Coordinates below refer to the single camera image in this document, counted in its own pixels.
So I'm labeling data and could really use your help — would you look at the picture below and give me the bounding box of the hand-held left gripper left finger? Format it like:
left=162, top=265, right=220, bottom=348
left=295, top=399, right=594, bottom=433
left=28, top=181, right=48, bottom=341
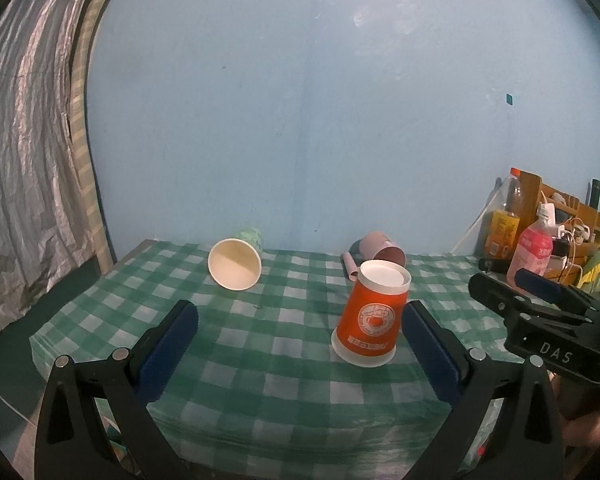
left=35, top=300, right=199, bottom=480

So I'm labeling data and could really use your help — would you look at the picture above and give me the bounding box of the yellow label bottle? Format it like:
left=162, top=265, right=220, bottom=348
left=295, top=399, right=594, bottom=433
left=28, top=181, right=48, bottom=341
left=482, top=167, right=526, bottom=262

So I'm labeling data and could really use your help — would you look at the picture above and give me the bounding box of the person's right hand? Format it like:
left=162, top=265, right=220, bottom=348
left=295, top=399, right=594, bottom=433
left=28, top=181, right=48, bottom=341
left=551, top=374, right=600, bottom=449

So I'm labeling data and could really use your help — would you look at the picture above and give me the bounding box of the wooden rack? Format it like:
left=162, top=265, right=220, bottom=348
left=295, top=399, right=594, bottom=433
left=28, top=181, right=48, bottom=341
left=517, top=170, right=600, bottom=286

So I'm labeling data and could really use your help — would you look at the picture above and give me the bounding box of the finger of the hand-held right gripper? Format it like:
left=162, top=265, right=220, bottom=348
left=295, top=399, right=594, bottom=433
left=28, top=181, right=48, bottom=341
left=468, top=272, right=593, bottom=326
left=514, top=268, right=600, bottom=312

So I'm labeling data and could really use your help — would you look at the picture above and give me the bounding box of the green checked tablecloth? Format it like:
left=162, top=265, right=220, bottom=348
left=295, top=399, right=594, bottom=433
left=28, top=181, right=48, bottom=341
left=29, top=239, right=600, bottom=467

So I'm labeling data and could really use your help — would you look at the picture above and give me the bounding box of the checked curtain strip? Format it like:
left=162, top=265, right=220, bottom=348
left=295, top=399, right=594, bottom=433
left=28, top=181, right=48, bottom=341
left=69, top=0, right=131, bottom=267

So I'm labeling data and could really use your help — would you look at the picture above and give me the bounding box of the green paper cup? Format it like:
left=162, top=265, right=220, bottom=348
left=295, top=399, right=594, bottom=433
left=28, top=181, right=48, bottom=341
left=207, top=226, right=264, bottom=292

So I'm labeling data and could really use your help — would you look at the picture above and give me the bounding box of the pink plastic cup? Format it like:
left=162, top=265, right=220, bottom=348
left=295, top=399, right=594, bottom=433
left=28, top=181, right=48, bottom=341
left=343, top=231, right=407, bottom=283

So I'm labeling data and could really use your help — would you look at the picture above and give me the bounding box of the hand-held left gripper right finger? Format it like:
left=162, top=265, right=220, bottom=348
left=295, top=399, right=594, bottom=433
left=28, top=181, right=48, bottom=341
left=402, top=300, right=565, bottom=480

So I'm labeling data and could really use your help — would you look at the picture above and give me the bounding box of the yellow cloth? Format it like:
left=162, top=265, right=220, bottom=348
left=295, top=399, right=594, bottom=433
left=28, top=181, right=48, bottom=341
left=578, top=243, right=600, bottom=292

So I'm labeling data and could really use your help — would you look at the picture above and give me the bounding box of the orange paper cup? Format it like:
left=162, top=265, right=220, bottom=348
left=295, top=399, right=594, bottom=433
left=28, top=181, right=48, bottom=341
left=331, top=260, right=412, bottom=367

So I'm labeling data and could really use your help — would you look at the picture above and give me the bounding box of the silver curtain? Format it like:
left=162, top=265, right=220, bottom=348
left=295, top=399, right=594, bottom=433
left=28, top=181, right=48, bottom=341
left=0, top=0, right=112, bottom=361

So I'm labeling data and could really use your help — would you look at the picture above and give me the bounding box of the pink label bottle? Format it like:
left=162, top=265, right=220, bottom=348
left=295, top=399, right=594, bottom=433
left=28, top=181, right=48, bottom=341
left=506, top=203, right=554, bottom=295

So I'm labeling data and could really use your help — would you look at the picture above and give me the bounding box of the white cable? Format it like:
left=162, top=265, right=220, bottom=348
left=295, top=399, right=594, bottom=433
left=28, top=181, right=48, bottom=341
left=450, top=178, right=503, bottom=256

